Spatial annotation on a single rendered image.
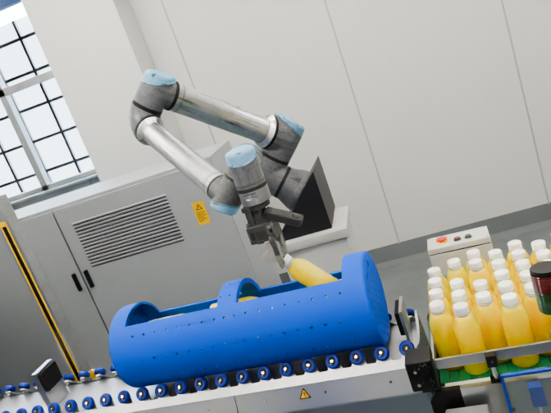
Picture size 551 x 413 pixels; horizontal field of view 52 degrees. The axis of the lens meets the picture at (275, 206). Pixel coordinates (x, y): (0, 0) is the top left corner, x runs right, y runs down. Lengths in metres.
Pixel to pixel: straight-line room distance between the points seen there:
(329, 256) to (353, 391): 0.82
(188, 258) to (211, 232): 0.23
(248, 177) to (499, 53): 3.10
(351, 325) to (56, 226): 2.49
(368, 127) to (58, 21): 2.40
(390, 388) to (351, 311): 0.27
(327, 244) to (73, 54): 2.76
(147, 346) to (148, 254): 1.73
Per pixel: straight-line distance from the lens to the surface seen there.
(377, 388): 1.77
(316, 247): 2.44
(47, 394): 2.36
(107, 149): 4.57
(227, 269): 3.48
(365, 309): 1.62
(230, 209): 1.78
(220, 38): 4.48
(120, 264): 3.68
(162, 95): 2.15
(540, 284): 1.32
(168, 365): 1.90
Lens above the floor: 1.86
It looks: 14 degrees down
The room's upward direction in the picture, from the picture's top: 20 degrees counter-clockwise
